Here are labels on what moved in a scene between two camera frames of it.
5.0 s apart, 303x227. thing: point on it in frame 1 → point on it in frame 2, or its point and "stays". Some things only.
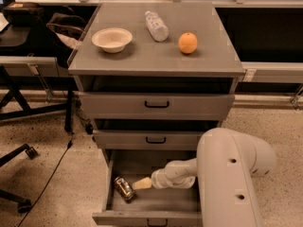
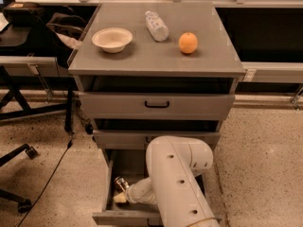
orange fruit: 187,43 stays
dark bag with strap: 67,32 stays
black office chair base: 24,205 stays
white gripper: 158,178 → 132,192
